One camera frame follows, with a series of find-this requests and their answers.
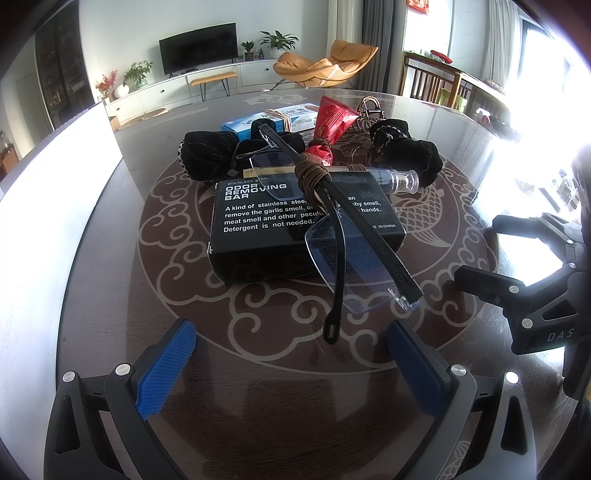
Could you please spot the white television cabinet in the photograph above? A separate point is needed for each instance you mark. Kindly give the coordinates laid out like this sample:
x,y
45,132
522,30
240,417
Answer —
x,y
152,94

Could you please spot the red flowers in white vase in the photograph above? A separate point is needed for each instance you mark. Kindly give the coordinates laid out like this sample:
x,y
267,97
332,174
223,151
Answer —
x,y
111,83

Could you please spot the white storage box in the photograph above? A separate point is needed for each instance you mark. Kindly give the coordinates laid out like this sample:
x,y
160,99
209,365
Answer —
x,y
51,207

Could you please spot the small potted plant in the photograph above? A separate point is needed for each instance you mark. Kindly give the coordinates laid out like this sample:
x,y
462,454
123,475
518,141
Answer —
x,y
248,48

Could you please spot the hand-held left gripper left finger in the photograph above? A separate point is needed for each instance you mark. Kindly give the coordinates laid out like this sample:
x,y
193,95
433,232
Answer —
x,y
166,369

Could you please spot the dark display cabinet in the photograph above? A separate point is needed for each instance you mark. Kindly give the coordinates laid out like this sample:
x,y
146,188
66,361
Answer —
x,y
64,74

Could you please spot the orange lounge chair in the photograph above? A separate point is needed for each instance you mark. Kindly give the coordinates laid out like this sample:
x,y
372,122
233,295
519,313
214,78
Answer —
x,y
323,64

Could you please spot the clear small bottle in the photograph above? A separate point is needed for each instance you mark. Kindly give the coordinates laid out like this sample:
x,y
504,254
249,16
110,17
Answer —
x,y
401,180

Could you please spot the wooden dining table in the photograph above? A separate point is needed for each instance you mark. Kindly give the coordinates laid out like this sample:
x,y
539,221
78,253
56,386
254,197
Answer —
x,y
489,97

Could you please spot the black printed cardboard box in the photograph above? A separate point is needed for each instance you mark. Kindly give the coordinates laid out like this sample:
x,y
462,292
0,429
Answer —
x,y
258,240

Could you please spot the black frame eyeglasses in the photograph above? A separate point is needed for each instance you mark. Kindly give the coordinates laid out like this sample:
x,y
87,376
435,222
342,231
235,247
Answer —
x,y
408,284

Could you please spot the large green potted plant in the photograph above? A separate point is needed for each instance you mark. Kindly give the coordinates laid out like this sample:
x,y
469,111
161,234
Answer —
x,y
277,41

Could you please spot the wooden dining chair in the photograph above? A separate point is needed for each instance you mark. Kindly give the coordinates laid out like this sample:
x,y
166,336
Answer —
x,y
429,81

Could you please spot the blue and white box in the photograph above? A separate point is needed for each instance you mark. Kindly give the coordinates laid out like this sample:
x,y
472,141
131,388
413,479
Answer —
x,y
240,127

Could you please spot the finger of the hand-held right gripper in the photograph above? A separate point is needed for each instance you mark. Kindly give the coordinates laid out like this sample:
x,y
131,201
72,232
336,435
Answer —
x,y
498,286
531,226

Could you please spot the black fabric scrunchie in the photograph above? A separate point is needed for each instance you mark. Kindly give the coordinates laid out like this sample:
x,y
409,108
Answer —
x,y
411,154

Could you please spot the grey curtain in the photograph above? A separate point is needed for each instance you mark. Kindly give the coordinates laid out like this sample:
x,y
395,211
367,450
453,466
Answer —
x,y
385,46

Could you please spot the red snack packet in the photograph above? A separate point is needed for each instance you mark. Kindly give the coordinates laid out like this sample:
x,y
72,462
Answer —
x,y
332,120

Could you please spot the black television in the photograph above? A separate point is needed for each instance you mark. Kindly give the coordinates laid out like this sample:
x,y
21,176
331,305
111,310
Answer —
x,y
198,48

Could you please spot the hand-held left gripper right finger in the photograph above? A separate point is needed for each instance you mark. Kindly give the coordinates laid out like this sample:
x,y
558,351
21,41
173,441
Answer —
x,y
415,364

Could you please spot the wooden bench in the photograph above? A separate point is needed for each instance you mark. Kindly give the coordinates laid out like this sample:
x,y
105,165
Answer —
x,y
214,78

